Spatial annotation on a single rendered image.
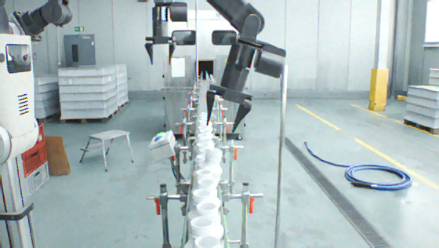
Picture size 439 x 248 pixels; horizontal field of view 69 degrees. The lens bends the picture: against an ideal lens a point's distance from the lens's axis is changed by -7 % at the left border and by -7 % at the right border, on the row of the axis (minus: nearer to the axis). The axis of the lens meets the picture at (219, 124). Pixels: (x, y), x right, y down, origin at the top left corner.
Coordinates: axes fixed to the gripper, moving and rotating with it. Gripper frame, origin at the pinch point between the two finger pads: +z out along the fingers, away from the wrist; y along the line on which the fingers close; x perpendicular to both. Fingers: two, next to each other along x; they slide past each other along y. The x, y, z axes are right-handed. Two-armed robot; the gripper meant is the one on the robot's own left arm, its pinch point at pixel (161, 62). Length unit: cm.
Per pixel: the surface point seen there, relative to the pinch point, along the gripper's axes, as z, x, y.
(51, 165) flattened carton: 127, -260, 173
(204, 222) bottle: 24, 73, -16
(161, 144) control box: 29.3, 3.4, 0.3
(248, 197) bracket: 32, 46, -27
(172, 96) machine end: 65, -424, 39
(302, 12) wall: -140, -977, -323
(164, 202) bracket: 33, 46, -6
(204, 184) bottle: 24, 55, -16
